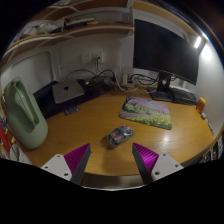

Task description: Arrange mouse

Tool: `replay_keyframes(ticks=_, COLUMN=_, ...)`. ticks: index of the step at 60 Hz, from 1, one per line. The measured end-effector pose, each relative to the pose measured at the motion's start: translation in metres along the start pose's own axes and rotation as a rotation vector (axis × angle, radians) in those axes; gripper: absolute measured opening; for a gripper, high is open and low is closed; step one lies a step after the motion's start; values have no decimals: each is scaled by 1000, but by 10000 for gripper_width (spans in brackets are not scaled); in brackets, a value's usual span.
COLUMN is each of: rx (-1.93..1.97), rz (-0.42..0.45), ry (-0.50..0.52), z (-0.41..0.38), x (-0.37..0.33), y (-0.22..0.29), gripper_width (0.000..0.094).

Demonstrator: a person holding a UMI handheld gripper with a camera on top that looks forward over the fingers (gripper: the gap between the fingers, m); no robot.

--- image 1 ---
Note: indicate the black computer monitor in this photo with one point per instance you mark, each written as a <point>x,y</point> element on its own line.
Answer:
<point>163,50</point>

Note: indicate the silver mini computer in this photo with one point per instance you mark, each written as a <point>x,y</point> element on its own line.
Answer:
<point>66,90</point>

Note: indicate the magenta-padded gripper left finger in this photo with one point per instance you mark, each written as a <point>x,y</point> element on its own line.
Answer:
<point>75,160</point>

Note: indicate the wooden wall shelf unit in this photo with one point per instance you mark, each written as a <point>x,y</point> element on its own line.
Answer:
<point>83,30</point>

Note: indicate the transparent computer mouse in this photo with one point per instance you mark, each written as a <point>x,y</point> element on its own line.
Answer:
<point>120,135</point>

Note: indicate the bright wall lamp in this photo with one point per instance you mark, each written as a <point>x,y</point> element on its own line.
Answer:
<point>198,42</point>

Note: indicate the small white object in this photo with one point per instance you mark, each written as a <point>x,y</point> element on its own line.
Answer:
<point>203,116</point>

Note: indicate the white charger block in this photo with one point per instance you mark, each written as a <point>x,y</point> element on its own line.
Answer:
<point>124,80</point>

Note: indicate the orange bottle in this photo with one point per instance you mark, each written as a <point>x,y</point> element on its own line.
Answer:
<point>200,105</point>

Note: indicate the cherry blossom print mouse pad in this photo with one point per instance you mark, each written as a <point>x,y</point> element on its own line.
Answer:
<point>146,111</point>

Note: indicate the black keyboard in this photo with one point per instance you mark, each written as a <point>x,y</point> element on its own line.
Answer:
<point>183,95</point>

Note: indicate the white wall socket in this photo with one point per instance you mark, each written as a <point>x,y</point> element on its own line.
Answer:
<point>86,58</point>
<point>97,57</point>

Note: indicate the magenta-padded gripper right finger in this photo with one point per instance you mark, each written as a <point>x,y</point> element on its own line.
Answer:
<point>148,160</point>

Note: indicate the black box stand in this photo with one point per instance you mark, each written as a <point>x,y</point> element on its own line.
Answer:
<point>46,105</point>

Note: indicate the white power strip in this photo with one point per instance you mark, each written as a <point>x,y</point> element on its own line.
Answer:
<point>115,82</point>

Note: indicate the green plastic jug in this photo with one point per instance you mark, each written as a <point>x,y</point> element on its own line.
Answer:
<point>28,128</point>

